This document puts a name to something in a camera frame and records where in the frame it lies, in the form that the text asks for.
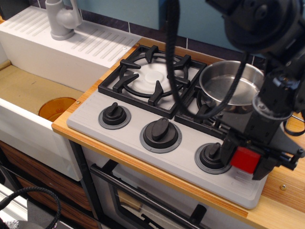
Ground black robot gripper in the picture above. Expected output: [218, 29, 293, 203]
[216, 111, 305, 180]

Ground red wooden cube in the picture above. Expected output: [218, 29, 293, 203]
[230, 146, 261, 174]

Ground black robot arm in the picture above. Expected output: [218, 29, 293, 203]
[209, 0, 305, 180]

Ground right black stove knob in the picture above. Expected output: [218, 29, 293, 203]
[195, 143, 231, 175]

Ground black stove knob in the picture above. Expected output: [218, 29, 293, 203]
[98, 102, 131, 130]
[140, 117, 182, 154]
[195, 143, 231, 175]

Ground grey toy stove top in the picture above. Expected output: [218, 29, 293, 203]
[67, 89, 265, 208]

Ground stainless steel pan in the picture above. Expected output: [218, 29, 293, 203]
[199, 61, 305, 122]

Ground middle black stove knob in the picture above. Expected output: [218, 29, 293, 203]
[140, 117, 182, 154]

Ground left black stove knob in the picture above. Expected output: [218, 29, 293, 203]
[98, 102, 131, 130]

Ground black right burner grate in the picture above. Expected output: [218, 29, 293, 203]
[174, 83, 229, 140]

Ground black burner grate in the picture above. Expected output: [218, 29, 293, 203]
[98, 45, 207, 119]
[174, 83, 229, 140]

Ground black left burner grate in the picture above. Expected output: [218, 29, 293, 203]
[98, 45, 207, 119]

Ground oven door with window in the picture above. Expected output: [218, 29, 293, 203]
[83, 147, 251, 229]

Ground orange translucent plate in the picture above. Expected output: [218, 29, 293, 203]
[38, 97, 76, 122]

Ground wooden drawer fronts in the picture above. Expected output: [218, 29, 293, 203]
[0, 142, 101, 229]

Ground grey toy faucet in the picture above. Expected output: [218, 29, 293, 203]
[45, 0, 82, 41]

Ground white toy sink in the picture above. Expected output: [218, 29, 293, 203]
[0, 6, 140, 181]

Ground black oven door handle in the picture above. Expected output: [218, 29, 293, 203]
[90, 160, 206, 229]

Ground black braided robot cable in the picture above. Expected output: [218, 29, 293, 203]
[164, 0, 250, 121]

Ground black braided foreground cable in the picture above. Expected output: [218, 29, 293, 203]
[0, 186, 62, 229]

